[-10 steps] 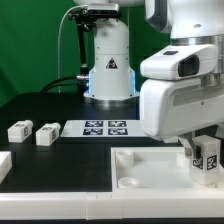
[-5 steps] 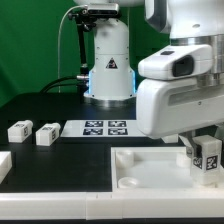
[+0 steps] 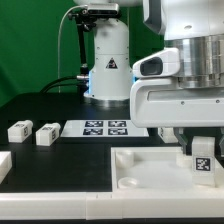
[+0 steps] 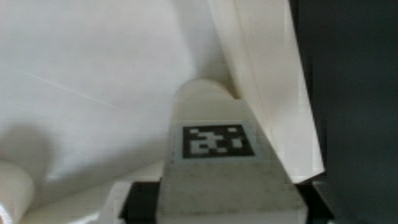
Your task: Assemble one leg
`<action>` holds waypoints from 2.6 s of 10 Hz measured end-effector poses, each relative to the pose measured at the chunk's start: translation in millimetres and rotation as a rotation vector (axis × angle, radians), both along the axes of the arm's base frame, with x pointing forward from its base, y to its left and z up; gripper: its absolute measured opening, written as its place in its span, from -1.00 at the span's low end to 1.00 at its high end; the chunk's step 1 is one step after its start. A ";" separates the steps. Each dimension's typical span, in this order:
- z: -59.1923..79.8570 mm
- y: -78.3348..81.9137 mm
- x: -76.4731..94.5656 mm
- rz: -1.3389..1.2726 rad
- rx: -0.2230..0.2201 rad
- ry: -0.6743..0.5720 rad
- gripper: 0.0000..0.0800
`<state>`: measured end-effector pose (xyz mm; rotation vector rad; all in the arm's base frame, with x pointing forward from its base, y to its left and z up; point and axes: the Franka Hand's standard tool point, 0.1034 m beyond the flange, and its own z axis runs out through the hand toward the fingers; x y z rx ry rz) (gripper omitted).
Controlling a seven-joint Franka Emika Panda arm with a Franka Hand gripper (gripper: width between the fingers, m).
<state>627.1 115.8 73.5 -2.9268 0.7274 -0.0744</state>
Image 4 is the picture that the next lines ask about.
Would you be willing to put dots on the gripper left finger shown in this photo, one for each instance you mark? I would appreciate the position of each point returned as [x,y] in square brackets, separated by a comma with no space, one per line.
[139,208]

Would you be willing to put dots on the white square table top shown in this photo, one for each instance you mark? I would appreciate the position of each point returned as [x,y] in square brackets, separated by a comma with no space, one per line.
[98,57]

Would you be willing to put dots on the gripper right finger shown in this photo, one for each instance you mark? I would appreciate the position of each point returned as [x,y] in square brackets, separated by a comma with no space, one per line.
[320,215]

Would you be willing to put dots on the white leg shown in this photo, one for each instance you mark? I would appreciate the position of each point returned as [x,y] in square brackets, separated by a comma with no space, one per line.
[226,186]

